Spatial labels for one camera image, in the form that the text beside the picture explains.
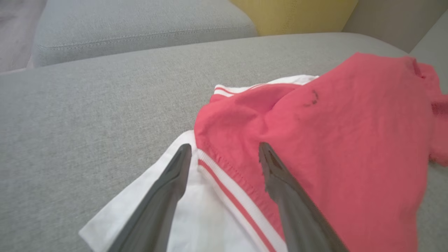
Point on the yellow pillow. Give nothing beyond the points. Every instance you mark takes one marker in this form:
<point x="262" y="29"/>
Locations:
<point x="297" y="15"/>

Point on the grey sofa cushion with seam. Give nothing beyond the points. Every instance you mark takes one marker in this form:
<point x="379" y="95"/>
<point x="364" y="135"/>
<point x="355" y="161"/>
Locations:
<point x="140" y="28"/>

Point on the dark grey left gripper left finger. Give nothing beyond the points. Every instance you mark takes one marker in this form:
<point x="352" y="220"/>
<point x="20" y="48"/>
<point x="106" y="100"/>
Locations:
<point x="154" y="217"/>

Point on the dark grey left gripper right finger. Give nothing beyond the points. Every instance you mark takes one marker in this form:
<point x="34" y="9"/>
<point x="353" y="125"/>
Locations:
<point x="301" y="224"/>

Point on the red white basketball jersey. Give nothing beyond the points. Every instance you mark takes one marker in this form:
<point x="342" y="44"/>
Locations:
<point x="350" y="140"/>

